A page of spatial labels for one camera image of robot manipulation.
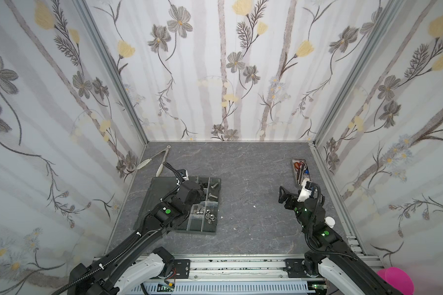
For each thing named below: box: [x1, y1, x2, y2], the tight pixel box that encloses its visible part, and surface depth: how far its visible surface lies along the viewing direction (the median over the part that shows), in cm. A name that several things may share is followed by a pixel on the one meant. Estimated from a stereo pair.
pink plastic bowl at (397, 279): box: [377, 266, 415, 295], surface depth 60 cm
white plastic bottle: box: [324, 216, 336, 229], surface depth 80 cm
